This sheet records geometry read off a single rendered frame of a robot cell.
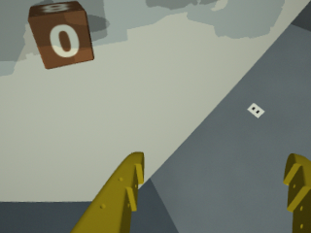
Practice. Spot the brown number cube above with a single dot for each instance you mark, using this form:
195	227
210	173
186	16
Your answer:
61	33

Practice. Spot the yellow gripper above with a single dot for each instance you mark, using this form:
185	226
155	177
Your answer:
110	210

